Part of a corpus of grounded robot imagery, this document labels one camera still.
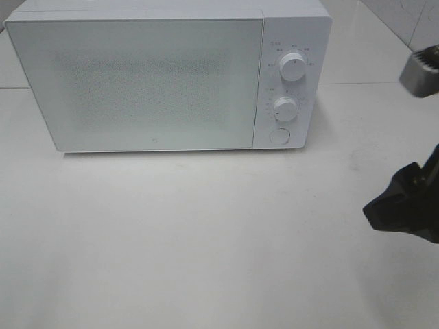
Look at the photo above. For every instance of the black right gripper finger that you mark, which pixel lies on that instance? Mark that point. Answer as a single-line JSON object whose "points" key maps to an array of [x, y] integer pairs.
{"points": [[410, 202]]}

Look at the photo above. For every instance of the round white door-release button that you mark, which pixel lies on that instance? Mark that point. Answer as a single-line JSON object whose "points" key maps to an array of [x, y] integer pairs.
{"points": [[280, 136]]}

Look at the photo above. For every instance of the white timer knob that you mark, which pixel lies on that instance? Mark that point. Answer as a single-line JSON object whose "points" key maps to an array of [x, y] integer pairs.
{"points": [[285, 109]]}

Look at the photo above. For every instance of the white microwave door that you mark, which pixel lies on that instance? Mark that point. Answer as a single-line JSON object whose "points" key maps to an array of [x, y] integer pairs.
{"points": [[143, 85]]}

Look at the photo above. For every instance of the upper white power knob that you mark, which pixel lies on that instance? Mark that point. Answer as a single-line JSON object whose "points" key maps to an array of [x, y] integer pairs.
{"points": [[292, 66]]}

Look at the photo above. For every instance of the white microwave oven body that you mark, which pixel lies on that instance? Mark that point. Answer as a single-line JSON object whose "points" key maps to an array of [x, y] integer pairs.
{"points": [[302, 26]]}

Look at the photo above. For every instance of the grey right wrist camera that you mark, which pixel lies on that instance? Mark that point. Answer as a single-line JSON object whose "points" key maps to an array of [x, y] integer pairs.
{"points": [[420, 74]]}

